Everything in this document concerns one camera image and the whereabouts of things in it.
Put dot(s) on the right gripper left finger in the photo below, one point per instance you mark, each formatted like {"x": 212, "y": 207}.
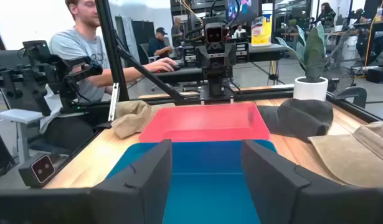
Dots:
{"x": 138, "y": 199}

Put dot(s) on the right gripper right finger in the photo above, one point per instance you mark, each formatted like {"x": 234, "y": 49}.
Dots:
{"x": 281, "y": 193}

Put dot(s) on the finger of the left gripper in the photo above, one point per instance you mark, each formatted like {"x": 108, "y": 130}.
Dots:
{"x": 210, "y": 56}
{"x": 222, "y": 56}

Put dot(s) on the dark grey hat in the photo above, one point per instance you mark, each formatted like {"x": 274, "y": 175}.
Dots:
{"x": 303, "y": 121}

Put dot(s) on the tan hat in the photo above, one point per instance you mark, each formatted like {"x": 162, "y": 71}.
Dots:
{"x": 132, "y": 119}
{"x": 350, "y": 155}

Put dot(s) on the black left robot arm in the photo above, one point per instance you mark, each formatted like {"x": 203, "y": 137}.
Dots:
{"x": 216, "y": 88}

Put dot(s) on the black computer mouse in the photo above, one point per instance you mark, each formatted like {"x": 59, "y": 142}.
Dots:
{"x": 176, "y": 67}

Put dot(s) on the person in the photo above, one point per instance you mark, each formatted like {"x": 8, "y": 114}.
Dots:
{"x": 76, "y": 46}
{"x": 177, "y": 31}
{"x": 239, "y": 31}
{"x": 157, "y": 45}
{"x": 326, "y": 15}

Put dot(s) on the black desk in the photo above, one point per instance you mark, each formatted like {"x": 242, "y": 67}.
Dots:
{"x": 262, "y": 51}

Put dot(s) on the computer monitor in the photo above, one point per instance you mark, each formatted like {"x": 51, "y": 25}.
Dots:
{"x": 241, "y": 9}

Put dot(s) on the red plastic bin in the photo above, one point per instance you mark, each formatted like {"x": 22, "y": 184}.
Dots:
{"x": 206, "y": 124}

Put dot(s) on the blue plastic bin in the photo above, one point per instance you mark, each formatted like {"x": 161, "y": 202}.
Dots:
{"x": 206, "y": 186}

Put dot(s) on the potted plant white pot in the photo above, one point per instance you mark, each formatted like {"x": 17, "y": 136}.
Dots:
{"x": 312, "y": 62}

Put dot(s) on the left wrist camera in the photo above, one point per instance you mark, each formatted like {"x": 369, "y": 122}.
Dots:
{"x": 214, "y": 35}

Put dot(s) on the white metal bracket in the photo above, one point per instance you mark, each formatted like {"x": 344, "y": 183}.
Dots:
{"x": 114, "y": 102}

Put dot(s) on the black table-level camera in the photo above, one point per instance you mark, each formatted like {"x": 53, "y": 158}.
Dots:
{"x": 38, "y": 169}

